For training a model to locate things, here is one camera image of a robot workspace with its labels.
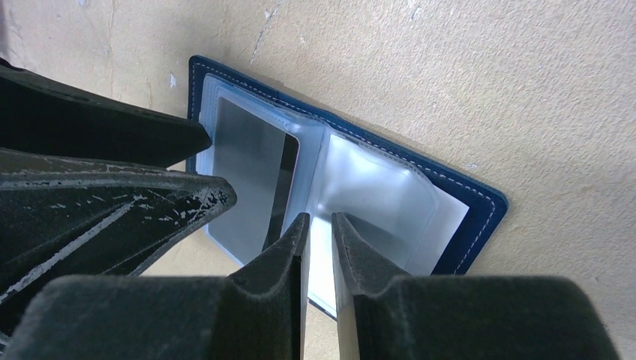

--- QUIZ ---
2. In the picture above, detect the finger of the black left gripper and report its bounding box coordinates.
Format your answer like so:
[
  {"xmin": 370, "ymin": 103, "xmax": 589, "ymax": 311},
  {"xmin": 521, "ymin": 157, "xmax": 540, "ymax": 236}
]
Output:
[
  {"xmin": 1, "ymin": 60, "xmax": 212, "ymax": 168},
  {"xmin": 1, "ymin": 148, "xmax": 237, "ymax": 338}
]

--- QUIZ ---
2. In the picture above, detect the black credit card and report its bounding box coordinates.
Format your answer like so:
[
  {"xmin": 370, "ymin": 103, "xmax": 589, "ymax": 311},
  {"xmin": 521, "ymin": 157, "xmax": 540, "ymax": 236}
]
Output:
[{"xmin": 208, "ymin": 98, "xmax": 299, "ymax": 264}]

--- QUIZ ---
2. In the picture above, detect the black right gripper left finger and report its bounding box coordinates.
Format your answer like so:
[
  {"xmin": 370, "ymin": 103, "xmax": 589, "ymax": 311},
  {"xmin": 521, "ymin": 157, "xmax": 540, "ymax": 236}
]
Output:
[{"xmin": 3, "ymin": 213, "xmax": 310, "ymax": 359}]

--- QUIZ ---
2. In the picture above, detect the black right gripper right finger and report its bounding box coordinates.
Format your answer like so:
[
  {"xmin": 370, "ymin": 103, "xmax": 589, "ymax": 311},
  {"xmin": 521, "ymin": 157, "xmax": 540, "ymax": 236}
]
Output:
[{"xmin": 331, "ymin": 213, "xmax": 619, "ymax": 359}]

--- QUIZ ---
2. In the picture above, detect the blue leather card holder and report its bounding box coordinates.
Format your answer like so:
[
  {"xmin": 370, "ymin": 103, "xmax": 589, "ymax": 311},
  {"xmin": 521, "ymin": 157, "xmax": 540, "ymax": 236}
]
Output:
[{"xmin": 186, "ymin": 55, "xmax": 508, "ymax": 316}]

